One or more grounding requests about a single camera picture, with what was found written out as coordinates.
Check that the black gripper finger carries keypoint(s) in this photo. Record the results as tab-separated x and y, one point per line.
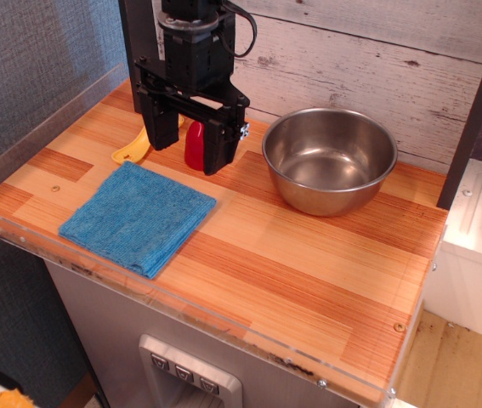
161	121
220	142

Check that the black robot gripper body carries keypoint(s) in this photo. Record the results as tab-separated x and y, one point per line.
194	72

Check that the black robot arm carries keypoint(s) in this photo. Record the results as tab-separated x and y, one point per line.
194	79

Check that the yellow dish brush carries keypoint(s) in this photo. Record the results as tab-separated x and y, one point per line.
136	151

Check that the blue folded cloth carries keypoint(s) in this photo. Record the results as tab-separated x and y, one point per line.
137	219

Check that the stainless steel bowl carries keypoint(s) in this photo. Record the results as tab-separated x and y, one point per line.
328	162

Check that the clear acrylic table guard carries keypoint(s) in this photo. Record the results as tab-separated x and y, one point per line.
333	301

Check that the grey cabinet with dispenser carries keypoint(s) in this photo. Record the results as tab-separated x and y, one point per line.
144	358

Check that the white plastic appliance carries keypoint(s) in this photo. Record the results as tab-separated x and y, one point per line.
453	289

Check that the dark vertical post left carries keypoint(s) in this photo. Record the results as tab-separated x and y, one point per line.
140	38

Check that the dark vertical post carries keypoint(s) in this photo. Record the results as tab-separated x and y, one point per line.
140	38
463	152

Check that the dark vertical post right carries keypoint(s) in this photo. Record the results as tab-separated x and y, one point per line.
463	152

